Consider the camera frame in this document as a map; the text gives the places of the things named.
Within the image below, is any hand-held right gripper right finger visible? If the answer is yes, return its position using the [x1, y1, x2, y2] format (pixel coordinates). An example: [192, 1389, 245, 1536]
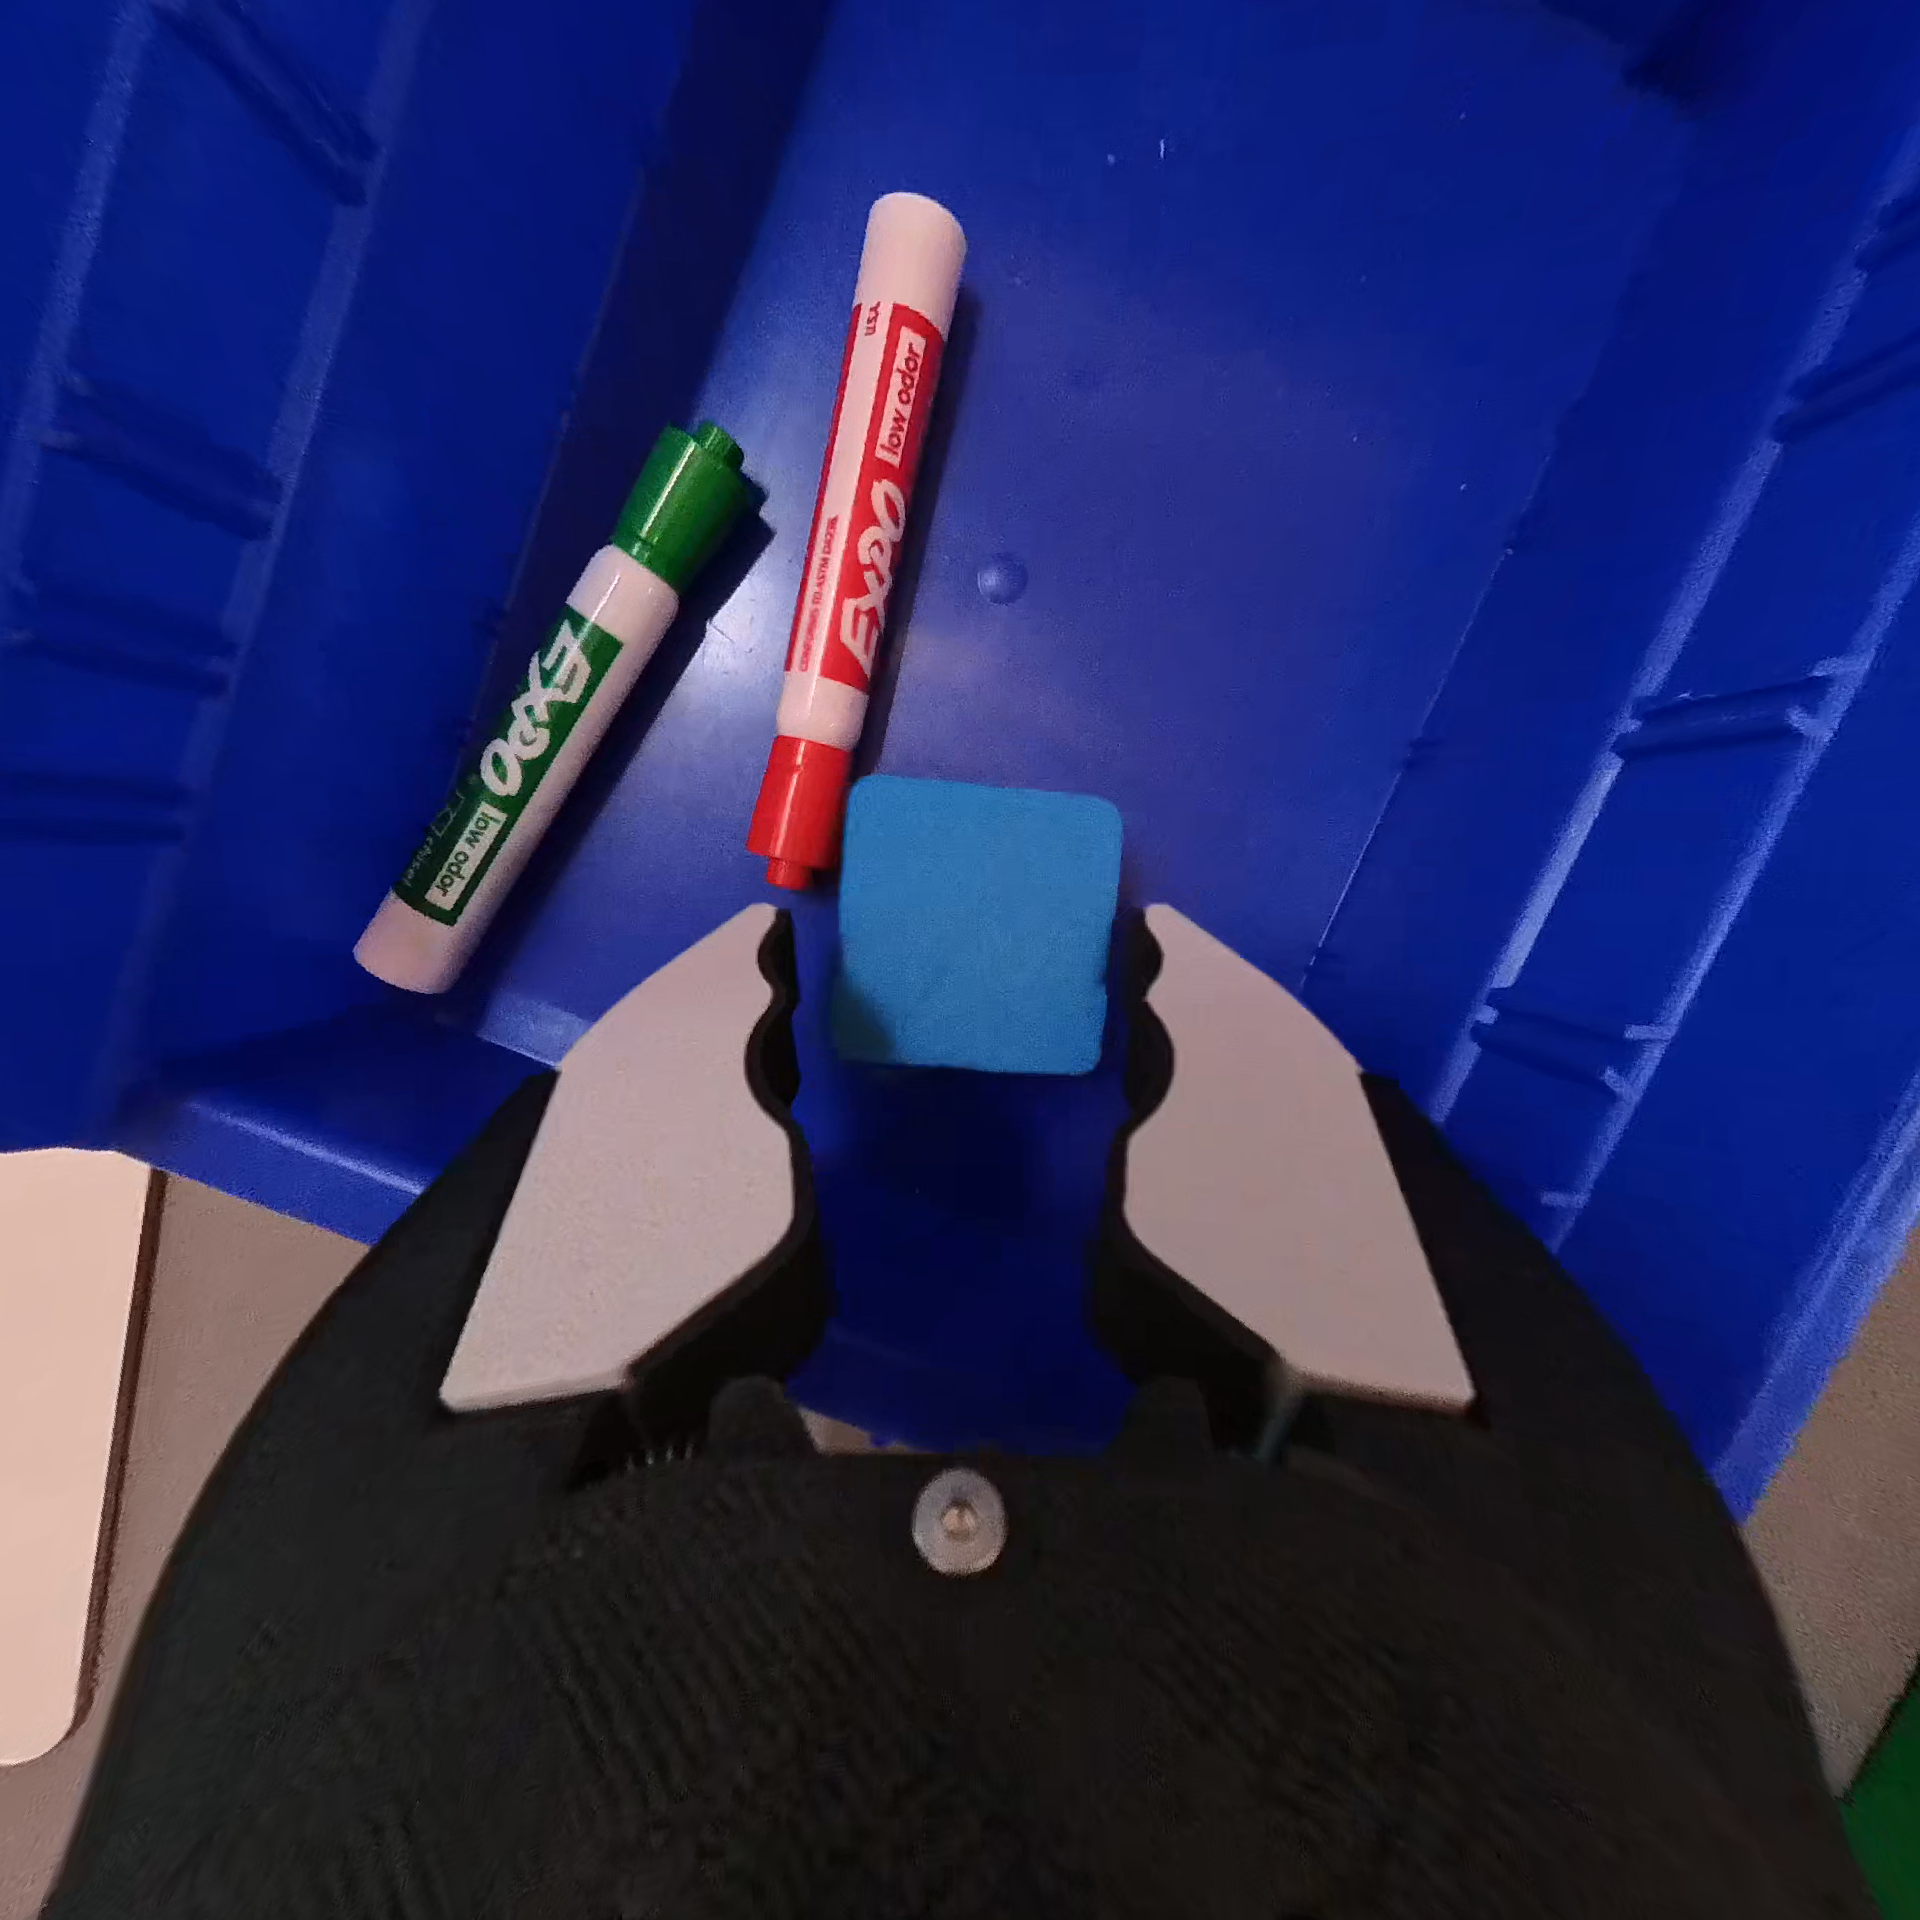
[1089, 903, 1477, 1449]

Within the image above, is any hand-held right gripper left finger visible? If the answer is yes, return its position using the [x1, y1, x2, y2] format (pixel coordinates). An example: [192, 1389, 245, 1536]
[438, 903, 834, 1427]

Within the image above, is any blue foam eraser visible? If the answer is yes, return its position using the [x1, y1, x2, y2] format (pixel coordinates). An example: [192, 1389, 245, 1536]
[829, 775, 1126, 1080]

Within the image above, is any green dry erase marker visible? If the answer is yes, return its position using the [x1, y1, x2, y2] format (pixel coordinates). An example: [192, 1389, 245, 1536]
[351, 423, 761, 994]

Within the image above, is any white whiteboard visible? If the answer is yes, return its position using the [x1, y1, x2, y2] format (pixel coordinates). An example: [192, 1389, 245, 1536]
[0, 1146, 152, 1769]

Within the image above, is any red dry erase marker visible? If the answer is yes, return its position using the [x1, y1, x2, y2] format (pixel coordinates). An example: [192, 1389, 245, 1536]
[746, 192, 966, 894]

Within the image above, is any blue plastic bin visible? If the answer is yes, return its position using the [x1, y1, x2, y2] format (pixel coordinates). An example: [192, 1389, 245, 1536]
[0, 0, 1920, 1517]

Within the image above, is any green object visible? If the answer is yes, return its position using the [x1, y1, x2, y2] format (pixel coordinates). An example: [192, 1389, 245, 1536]
[1841, 1688, 1920, 1920]

